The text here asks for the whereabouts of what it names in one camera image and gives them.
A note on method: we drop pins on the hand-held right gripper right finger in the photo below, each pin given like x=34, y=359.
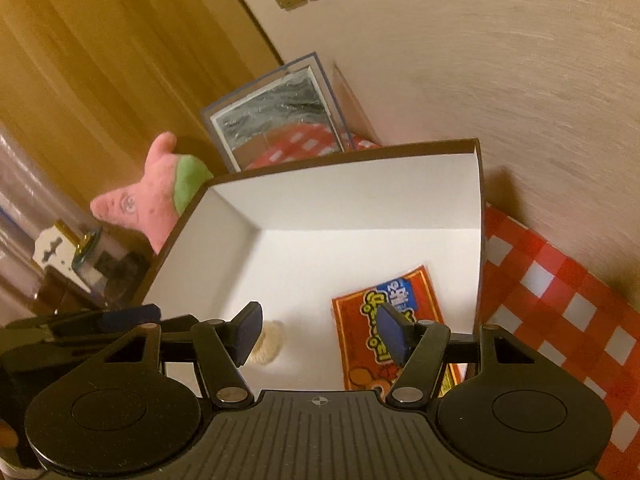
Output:
x=395, y=335

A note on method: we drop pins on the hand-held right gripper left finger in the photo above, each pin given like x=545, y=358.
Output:
x=248, y=332

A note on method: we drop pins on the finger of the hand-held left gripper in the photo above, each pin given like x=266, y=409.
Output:
x=131, y=316
x=75, y=340

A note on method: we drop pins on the beige round scrubber puff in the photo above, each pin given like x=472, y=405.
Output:
x=270, y=342

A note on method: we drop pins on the orange snack packet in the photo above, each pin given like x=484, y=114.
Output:
x=367, y=325

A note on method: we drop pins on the white cardboard box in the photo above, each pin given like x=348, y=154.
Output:
x=310, y=255

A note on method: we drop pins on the dark brown wooden stand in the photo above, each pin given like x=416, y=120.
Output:
x=60, y=295

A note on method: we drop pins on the glass jar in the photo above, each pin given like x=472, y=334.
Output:
x=95, y=265

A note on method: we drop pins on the white wooden ornament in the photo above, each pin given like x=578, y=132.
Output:
x=52, y=252

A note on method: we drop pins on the pink starfish plush toy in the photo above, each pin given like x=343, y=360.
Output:
x=145, y=200

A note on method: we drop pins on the sheer curtain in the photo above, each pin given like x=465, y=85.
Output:
x=25, y=200

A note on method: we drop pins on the red checkered tablecloth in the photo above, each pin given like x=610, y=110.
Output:
x=545, y=305

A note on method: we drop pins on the wooden door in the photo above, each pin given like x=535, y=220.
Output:
x=110, y=60

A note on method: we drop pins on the clear acrylic picture frame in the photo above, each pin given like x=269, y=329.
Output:
x=270, y=115

